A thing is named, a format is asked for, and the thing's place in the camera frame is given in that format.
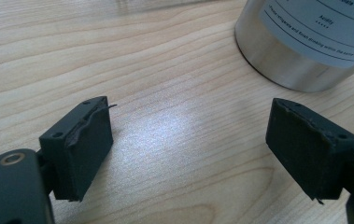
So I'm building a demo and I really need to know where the silver can with white label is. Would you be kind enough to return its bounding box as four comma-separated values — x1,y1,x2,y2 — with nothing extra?
234,0,354,93

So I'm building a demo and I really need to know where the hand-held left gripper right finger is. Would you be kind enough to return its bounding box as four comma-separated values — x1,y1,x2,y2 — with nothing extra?
265,97,354,205

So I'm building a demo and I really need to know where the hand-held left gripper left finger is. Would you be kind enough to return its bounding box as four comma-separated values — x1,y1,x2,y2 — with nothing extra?
38,95,119,203

